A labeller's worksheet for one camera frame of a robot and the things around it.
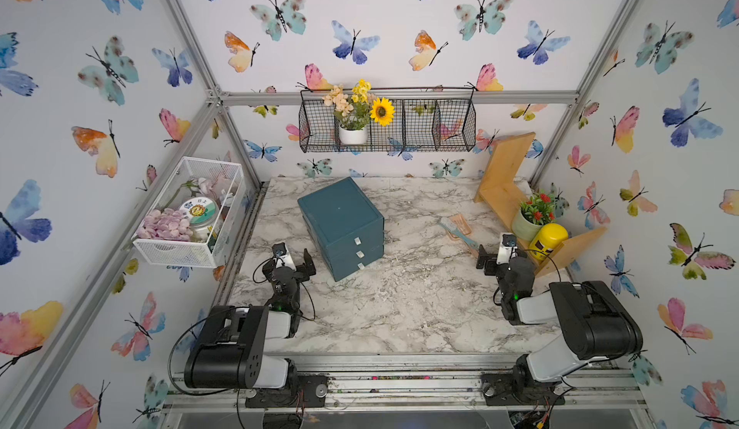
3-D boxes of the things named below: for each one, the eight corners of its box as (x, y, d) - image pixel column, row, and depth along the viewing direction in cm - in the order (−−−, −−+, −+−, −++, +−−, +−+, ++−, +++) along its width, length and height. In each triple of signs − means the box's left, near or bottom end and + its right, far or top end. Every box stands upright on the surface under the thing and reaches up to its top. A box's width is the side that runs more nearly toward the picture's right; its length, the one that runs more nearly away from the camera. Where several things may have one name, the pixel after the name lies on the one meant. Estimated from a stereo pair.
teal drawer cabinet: (342, 290, 92) (333, 255, 75) (311, 237, 105) (297, 197, 88) (388, 263, 99) (390, 224, 81) (354, 216, 111) (349, 175, 94)
